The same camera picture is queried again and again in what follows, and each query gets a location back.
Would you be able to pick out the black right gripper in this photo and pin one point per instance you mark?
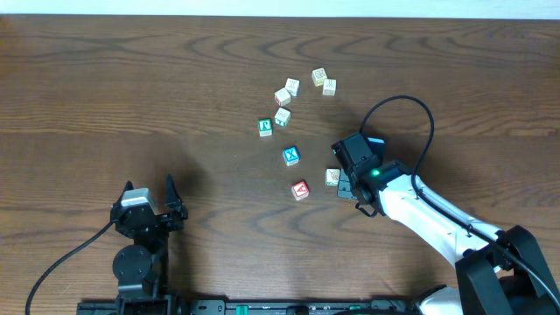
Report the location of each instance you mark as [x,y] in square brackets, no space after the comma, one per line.
[348,178]

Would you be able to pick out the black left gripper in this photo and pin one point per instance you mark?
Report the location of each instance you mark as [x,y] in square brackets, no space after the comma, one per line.
[174,201]

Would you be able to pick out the engraved number wooden block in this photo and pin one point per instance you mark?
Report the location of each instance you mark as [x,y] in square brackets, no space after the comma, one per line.
[332,176]

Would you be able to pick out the red A wooden block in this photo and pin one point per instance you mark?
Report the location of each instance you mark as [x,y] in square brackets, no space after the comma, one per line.
[300,190]

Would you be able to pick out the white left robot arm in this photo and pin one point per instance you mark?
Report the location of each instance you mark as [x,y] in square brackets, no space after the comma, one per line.
[141,268]

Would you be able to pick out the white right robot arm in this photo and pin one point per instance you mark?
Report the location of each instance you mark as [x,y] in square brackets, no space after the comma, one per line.
[498,272]

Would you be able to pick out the blue X wooden block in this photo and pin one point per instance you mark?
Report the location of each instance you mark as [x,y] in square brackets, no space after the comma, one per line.
[291,156]

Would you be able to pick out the pale engraved wooden block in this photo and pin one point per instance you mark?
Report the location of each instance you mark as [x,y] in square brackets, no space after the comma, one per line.
[329,87]

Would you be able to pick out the green edged wooden block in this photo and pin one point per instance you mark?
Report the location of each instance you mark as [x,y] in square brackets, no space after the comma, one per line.
[282,117]

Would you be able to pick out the green letter wooden block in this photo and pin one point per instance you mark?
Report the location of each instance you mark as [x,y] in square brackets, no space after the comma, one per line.
[265,127]

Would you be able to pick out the tan engraved wooden block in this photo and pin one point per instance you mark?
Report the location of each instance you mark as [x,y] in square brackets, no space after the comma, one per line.
[318,76]

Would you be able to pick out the red M wooden block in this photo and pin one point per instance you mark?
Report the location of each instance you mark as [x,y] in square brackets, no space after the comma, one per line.
[282,97]

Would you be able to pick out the plain engraved wooden block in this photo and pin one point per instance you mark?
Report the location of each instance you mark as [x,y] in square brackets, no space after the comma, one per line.
[292,86]

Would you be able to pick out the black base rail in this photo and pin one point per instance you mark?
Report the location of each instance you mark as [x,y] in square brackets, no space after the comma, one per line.
[221,307]

